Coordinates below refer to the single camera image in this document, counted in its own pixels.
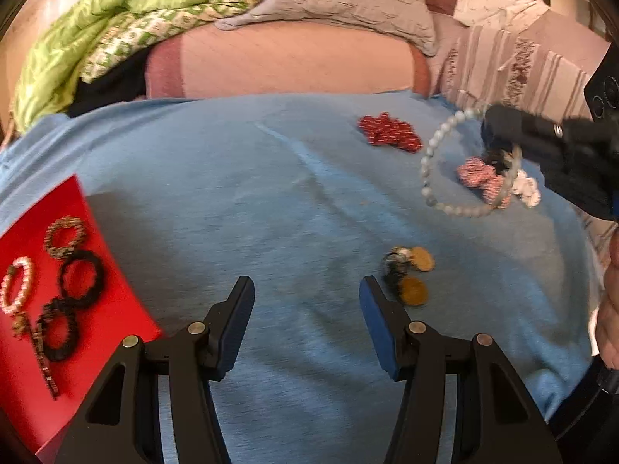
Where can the white dotted scrunchie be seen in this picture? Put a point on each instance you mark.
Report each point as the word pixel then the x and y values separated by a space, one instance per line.
pixel 528 191

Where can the pink mattress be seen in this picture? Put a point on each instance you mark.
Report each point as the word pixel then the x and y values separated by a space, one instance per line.
pixel 290 58

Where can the red tray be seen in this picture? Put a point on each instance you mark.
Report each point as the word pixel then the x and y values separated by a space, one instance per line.
pixel 29 270

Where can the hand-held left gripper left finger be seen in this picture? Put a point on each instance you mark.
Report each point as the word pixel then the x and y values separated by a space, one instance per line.
pixel 232 338

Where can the green white patterned blanket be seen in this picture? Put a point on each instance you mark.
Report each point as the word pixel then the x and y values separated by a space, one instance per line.
pixel 145 34

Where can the leopard print scrunchie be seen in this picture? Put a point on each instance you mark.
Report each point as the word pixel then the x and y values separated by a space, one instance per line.
pixel 55 237

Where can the black cloth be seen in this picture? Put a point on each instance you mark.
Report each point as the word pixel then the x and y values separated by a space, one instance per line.
pixel 111 87

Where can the red dotted scrunchie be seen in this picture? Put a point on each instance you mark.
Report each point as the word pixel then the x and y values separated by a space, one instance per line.
pixel 389 130

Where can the person's right hand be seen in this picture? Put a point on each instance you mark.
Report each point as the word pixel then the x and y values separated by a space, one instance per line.
pixel 610 319

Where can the gold disc earring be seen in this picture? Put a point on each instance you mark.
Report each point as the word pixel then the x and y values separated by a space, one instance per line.
pixel 414 292
pixel 421 258

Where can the black hair clip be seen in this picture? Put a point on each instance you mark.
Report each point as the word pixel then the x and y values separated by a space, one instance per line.
pixel 498 157

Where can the red checked scrunchie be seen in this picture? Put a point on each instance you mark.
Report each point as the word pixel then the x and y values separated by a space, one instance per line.
pixel 481 179

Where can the green quilt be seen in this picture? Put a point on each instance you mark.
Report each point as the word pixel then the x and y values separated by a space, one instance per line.
pixel 72 24

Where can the blue blanket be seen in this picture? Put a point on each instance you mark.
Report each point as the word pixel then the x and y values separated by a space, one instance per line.
pixel 266 179

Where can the striped floral pillow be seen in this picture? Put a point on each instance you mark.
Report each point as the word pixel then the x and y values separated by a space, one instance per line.
pixel 532 67

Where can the black scrunchie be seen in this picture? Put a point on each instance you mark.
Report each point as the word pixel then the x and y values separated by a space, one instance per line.
pixel 94 270

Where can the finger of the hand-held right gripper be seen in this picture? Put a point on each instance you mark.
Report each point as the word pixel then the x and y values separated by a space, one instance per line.
pixel 524 147
pixel 512 118

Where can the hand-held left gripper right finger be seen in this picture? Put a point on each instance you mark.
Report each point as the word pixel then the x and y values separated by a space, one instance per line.
pixel 382 338

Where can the white patterned pillow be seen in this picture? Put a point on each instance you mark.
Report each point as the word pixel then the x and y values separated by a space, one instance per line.
pixel 488 0

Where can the grey pillow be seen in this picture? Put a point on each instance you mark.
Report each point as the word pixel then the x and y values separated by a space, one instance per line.
pixel 348 0

